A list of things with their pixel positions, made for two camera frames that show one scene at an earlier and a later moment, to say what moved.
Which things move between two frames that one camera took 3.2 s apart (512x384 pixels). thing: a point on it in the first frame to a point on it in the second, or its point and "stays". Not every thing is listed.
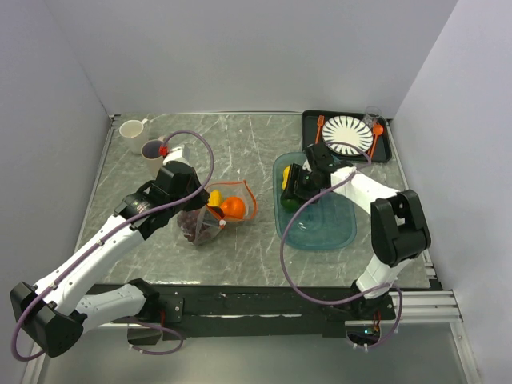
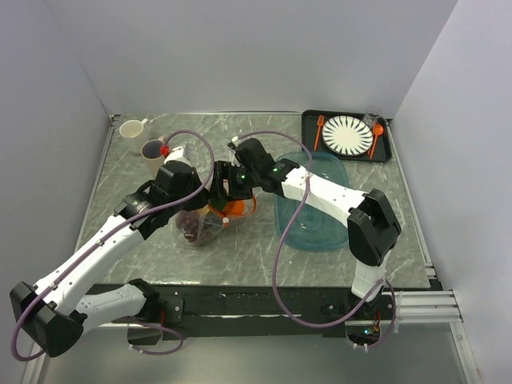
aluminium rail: x=422 y=307 stays
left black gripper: x=200 y=200 stays
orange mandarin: x=234 y=206 stays
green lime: x=290 y=205 to x=219 y=205
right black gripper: x=296 y=174 to x=223 y=170
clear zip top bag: x=229 y=202 stays
